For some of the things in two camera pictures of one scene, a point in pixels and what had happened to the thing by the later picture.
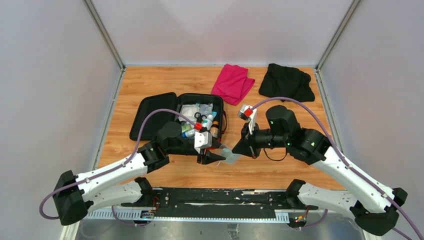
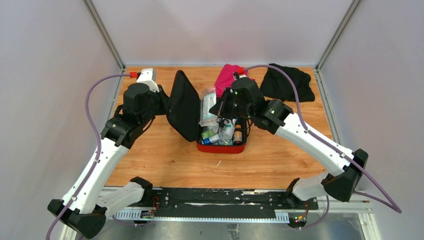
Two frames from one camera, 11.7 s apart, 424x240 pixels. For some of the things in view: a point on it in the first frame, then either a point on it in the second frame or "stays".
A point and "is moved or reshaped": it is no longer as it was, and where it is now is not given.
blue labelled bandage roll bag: x=189 y=134 is moved or reshaped
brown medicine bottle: x=214 y=129 to x=238 y=135
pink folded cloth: x=232 y=84 stays
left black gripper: x=208 y=157 to x=166 y=101
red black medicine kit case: x=205 y=111 is moved or reshaped
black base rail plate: x=218 y=200 stays
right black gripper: x=247 y=145 to x=218 y=108
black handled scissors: x=199 y=117 to x=222 y=124
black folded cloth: x=280 y=81 stays
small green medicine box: x=186 y=127 is moved or reshaped
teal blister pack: x=231 y=158 to x=208 y=100
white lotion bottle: x=208 y=123 to x=229 y=129
